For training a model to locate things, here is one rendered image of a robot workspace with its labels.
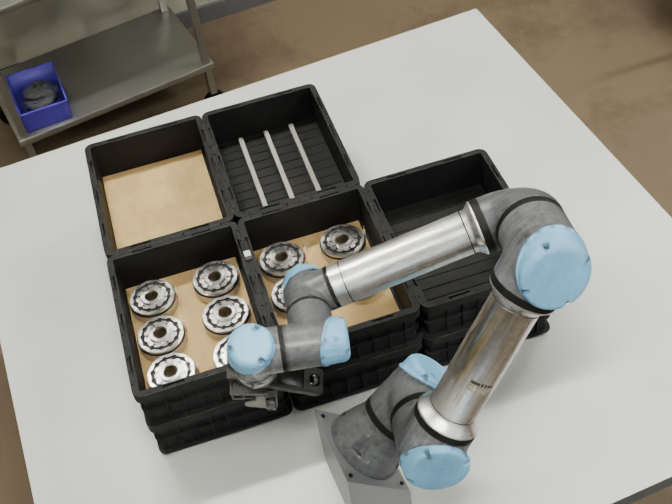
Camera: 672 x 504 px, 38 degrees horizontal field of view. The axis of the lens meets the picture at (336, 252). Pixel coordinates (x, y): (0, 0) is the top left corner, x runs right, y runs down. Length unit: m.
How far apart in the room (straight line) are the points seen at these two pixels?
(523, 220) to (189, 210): 1.09
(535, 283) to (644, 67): 2.67
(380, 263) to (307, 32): 2.80
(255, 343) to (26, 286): 1.15
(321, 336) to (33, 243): 1.28
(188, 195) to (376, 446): 0.90
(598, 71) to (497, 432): 2.24
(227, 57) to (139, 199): 1.89
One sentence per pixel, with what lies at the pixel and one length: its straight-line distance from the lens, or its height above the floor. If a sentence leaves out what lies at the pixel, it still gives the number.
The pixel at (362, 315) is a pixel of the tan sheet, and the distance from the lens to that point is 2.12.
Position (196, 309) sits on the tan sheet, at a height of 0.83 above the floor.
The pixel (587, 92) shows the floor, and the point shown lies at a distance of 3.96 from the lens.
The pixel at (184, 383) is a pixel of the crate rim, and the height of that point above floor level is 0.93.
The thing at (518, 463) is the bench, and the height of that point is 0.70.
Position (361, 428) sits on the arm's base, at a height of 0.91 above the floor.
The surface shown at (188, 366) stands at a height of 0.86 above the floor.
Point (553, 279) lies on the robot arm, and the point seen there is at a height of 1.34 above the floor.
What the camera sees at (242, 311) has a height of 0.86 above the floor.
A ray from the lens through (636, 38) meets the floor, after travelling 4.25.
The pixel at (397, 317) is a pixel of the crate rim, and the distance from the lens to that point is 1.98.
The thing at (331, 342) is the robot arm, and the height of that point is 1.26.
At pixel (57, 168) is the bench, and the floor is 0.70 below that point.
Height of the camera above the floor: 2.49
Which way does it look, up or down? 48 degrees down
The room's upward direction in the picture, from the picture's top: 9 degrees counter-clockwise
